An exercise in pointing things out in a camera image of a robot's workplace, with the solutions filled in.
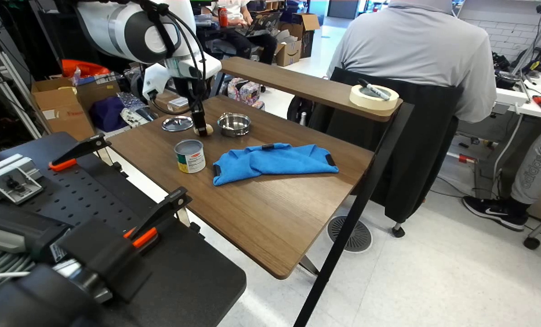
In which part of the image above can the beige potato toy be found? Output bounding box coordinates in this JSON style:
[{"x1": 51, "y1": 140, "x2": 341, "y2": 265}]
[{"x1": 190, "y1": 121, "x2": 216, "y2": 138}]

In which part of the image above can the aluminium extrusion rail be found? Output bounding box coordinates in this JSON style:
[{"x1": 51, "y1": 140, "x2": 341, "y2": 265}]
[{"x1": 0, "y1": 152, "x2": 36, "y2": 190}]

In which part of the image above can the black orange bar clamp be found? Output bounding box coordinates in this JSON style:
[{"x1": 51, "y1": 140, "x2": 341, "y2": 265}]
[
  {"x1": 47, "y1": 132, "x2": 112, "y2": 174},
  {"x1": 121, "y1": 187, "x2": 194, "y2": 250}
]

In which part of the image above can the small metal pot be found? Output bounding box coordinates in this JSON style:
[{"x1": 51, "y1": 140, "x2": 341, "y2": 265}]
[{"x1": 216, "y1": 110, "x2": 252, "y2": 140}]

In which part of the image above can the aluminium tripod frame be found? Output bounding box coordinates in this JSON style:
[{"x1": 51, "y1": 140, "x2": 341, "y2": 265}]
[{"x1": 0, "y1": 11, "x2": 43, "y2": 141}]

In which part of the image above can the black device on plate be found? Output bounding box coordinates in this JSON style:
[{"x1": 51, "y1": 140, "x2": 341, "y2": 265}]
[{"x1": 0, "y1": 167, "x2": 45, "y2": 207}]

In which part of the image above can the black perforated mounting board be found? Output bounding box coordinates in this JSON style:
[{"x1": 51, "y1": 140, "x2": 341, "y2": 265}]
[{"x1": 0, "y1": 132, "x2": 248, "y2": 327}]

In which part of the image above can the blue folded shirt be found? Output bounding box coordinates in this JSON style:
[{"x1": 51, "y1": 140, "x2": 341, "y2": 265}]
[{"x1": 210, "y1": 141, "x2": 339, "y2": 189}]

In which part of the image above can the grey round floor base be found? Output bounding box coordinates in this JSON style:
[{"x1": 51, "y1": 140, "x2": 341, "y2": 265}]
[{"x1": 326, "y1": 214, "x2": 374, "y2": 254}]

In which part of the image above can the seated person in background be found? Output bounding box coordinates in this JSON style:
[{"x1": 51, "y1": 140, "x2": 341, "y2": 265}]
[{"x1": 198, "y1": 0, "x2": 279, "y2": 65}]

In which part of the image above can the purple bag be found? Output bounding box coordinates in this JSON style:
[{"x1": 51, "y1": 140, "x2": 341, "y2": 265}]
[{"x1": 89, "y1": 96, "x2": 129, "y2": 134}]

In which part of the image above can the white desk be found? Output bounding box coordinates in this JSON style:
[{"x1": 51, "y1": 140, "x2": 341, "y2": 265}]
[{"x1": 493, "y1": 70, "x2": 541, "y2": 123}]

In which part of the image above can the floral patterned bag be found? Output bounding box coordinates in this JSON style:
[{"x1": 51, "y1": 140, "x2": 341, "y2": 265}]
[{"x1": 225, "y1": 76, "x2": 267, "y2": 110}]

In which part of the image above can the small brown cardboard box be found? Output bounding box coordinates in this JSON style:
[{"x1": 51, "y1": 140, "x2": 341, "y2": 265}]
[{"x1": 152, "y1": 89, "x2": 190, "y2": 116}]

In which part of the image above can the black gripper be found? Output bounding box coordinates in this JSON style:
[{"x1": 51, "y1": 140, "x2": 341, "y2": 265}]
[{"x1": 181, "y1": 74, "x2": 216, "y2": 138}]

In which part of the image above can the black metal frame leg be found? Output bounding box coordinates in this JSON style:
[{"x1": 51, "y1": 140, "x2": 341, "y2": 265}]
[{"x1": 292, "y1": 100, "x2": 415, "y2": 327}]

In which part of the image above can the person in grey shirt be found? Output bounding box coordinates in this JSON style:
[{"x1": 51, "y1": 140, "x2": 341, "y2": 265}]
[{"x1": 326, "y1": 0, "x2": 499, "y2": 125}]

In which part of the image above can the labelled tin can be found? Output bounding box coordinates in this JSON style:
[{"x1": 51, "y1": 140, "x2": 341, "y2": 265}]
[{"x1": 172, "y1": 136, "x2": 207, "y2": 176}]

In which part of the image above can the grey trouser leg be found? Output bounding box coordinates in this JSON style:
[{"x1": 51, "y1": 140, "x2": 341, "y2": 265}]
[{"x1": 508, "y1": 127, "x2": 541, "y2": 207}]

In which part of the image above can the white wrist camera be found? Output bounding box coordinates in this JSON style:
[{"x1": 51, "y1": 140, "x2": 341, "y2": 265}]
[{"x1": 139, "y1": 61, "x2": 176, "y2": 105}]

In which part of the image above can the large open cardboard box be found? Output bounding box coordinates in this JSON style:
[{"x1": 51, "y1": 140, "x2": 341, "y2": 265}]
[{"x1": 31, "y1": 76, "x2": 121, "y2": 143}]

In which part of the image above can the small dish with contents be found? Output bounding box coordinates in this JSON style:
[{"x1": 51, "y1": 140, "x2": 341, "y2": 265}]
[{"x1": 159, "y1": 114, "x2": 196, "y2": 134}]

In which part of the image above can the orange plastic object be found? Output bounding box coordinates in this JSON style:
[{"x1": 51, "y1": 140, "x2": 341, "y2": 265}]
[{"x1": 60, "y1": 58, "x2": 112, "y2": 80}]

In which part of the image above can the roll of masking tape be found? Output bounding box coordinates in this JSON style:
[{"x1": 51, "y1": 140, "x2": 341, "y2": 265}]
[{"x1": 348, "y1": 81, "x2": 401, "y2": 114}]

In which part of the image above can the black sneaker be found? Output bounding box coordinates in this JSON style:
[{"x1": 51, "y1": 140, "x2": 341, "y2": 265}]
[{"x1": 461, "y1": 194, "x2": 530, "y2": 232}]

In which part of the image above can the metal leg with caster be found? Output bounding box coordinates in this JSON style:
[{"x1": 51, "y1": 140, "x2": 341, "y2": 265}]
[{"x1": 521, "y1": 207, "x2": 541, "y2": 250}]

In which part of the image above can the raised wooden shelf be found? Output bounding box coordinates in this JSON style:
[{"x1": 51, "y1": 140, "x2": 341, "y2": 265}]
[{"x1": 219, "y1": 56, "x2": 405, "y2": 125}]

